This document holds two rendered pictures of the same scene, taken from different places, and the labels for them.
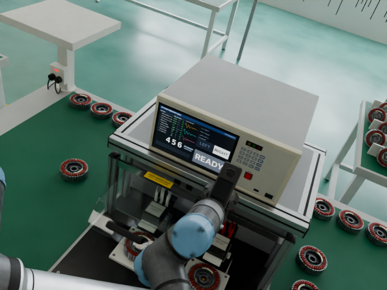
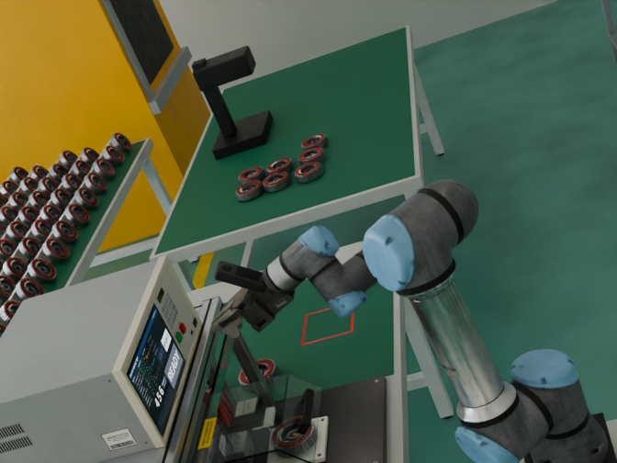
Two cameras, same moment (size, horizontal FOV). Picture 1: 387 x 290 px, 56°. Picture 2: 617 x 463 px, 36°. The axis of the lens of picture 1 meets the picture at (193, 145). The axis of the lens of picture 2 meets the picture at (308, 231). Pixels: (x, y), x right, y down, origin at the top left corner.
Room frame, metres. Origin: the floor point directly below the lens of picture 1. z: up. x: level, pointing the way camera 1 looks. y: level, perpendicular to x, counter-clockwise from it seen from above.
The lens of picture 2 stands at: (0.46, 1.72, 2.20)
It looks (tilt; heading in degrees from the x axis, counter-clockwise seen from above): 26 degrees down; 270
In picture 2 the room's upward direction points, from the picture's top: 23 degrees counter-clockwise
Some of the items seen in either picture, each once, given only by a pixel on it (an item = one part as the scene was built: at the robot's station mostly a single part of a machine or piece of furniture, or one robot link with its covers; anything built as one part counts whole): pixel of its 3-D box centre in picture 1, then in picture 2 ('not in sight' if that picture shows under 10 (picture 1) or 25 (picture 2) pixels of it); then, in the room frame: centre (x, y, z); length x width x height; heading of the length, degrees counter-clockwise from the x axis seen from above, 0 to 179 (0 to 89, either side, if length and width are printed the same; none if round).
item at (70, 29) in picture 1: (64, 64); not in sight; (1.51, 0.70, 0.98); 0.37 x 0.35 x 0.46; 75
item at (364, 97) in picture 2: not in sight; (327, 192); (0.30, -2.37, 0.38); 1.85 x 1.10 x 0.75; 75
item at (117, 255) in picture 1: (139, 250); not in sight; (0.75, 0.09, 0.78); 0.15 x 0.15 x 0.01; 75
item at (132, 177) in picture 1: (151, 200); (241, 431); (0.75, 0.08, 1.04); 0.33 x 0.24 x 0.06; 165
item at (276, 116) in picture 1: (237, 121); (87, 366); (1.03, -0.12, 1.22); 0.44 x 0.39 x 0.20; 75
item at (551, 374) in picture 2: not in sight; (546, 389); (0.16, 0.31, 1.01); 0.13 x 0.12 x 0.14; 26
